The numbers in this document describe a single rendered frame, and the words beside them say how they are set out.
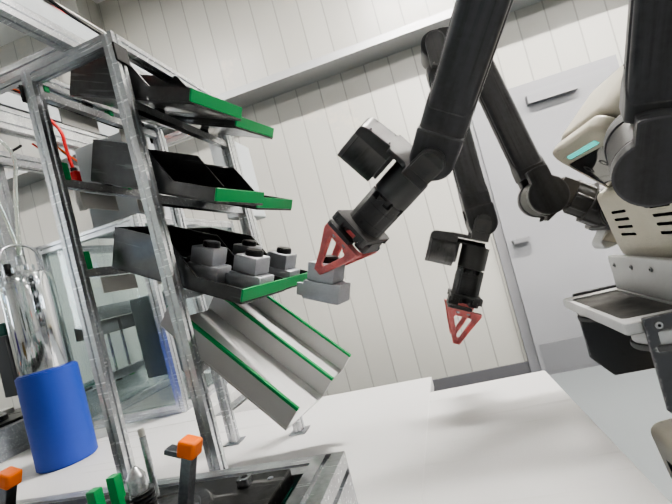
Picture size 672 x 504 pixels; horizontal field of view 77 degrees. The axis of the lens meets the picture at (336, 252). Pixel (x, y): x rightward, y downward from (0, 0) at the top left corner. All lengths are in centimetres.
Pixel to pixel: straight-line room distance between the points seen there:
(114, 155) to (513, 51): 335
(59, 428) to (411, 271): 267
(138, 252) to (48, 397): 75
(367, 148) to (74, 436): 119
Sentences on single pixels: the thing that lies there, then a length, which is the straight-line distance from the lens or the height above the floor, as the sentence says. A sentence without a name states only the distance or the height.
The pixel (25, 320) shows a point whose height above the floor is 128.
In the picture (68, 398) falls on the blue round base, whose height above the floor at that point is 104.
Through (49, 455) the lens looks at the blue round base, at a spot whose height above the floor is 91.
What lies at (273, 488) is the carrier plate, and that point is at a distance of 58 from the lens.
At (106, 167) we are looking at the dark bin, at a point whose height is 147.
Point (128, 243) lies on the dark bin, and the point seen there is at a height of 134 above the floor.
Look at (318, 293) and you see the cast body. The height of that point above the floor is 117.
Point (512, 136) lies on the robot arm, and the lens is 96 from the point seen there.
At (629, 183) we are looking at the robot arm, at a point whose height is 121.
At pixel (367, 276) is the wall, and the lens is 352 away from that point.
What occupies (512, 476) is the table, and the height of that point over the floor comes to 86.
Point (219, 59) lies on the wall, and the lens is 422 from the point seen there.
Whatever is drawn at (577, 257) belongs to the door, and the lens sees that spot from 361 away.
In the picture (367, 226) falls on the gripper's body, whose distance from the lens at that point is 61.
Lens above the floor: 121
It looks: 2 degrees up
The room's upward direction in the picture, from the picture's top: 15 degrees counter-clockwise
